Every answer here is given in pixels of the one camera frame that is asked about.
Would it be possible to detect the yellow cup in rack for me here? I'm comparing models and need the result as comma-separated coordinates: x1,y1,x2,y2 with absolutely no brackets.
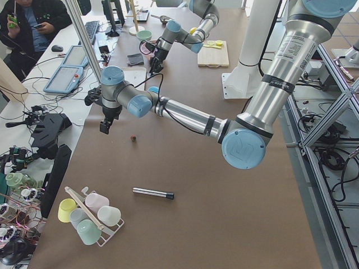
58,198,77,223

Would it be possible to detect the white cup in rack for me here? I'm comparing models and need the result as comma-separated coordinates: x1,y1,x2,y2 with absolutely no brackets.
97,206,121,226

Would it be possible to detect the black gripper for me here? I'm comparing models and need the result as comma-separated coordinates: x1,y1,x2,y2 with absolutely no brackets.
99,106,122,135
150,48,168,67

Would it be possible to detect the pink bowl of ice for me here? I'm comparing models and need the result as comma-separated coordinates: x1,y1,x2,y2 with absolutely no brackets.
140,40,158,58

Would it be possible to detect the green cup in rack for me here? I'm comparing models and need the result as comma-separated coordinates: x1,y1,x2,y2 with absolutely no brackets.
76,219,102,245

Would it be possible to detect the yellow lemon far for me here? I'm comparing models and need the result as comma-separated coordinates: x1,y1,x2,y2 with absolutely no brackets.
190,27,197,35

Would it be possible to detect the yellow plastic knife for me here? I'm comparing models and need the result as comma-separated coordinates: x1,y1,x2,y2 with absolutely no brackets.
203,44,222,49

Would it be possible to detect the pink cup in rack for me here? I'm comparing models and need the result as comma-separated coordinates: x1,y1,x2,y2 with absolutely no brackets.
85,193,109,214

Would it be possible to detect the grey folded cloth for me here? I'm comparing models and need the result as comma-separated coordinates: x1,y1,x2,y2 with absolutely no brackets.
127,53,144,66

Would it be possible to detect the blue teach pendant far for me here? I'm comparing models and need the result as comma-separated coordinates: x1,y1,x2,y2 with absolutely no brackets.
62,45,89,67

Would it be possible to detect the steel muddler black tip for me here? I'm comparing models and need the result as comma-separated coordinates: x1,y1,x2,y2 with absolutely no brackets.
132,187,174,200

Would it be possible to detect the grey cup in rack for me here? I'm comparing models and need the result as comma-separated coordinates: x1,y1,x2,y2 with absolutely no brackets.
70,208,88,229

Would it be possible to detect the blue teach pendant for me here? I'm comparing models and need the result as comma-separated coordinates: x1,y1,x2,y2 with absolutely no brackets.
43,66,84,94
62,45,89,67

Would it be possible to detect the wooden cup stand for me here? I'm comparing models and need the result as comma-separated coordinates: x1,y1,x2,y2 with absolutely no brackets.
126,0,145,36

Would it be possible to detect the white cup rack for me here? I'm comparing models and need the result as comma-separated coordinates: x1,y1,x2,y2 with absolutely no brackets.
65,187,125,247

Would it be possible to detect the metal ice scoop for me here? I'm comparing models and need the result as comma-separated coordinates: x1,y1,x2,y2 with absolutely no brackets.
151,14,171,25

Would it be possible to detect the seated person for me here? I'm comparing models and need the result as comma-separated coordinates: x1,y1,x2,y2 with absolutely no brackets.
1,0,72,81

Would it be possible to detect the blue teach pendant near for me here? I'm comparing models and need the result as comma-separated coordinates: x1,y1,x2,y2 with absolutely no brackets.
43,66,84,94

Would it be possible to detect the green ceramic bowl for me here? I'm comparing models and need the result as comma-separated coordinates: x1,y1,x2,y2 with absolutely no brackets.
136,30,152,41

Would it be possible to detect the wooden cutting board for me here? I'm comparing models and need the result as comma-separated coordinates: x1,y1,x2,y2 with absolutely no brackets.
197,40,229,67

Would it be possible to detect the lemon slice lower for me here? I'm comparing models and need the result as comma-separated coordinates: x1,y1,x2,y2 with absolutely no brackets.
215,40,223,47

